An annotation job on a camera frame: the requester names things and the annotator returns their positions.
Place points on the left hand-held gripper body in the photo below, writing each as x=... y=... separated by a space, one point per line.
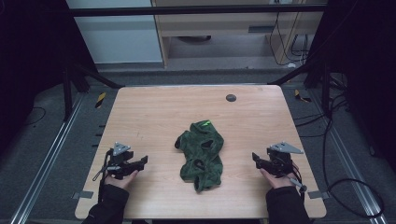
x=120 y=158

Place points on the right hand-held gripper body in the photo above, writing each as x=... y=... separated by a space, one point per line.
x=280 y=161

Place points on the green fleece garment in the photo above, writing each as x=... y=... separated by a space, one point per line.
x=202 y=155

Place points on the person's left hand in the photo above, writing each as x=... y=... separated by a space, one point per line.
x=122 y=181

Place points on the person's right hand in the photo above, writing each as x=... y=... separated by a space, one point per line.
x=278 y=180

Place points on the grey tape strip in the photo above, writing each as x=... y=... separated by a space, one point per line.
x=82 y=194
x=318 y=194

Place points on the yellow black striped tape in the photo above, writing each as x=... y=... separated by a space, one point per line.
x=100 y=100
x=300 y=97

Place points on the dark round table grommet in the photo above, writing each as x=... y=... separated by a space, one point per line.
x=231 y=98

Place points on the black metal stand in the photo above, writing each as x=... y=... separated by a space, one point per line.
x=325 y=90
x=67 y=93

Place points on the white cabinet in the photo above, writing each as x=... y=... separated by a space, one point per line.
x=115 y=37

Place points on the dark curtain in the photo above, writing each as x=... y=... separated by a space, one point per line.
x=367 y=62
x=31 y=62

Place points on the light wooden desk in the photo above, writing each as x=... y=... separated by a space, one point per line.
x=218 y=29

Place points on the aluminium floor rail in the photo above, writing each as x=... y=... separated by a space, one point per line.
x=351 y=168
x=46 y=161

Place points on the black horizontal frame bar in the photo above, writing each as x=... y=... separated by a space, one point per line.
x=186 y=10

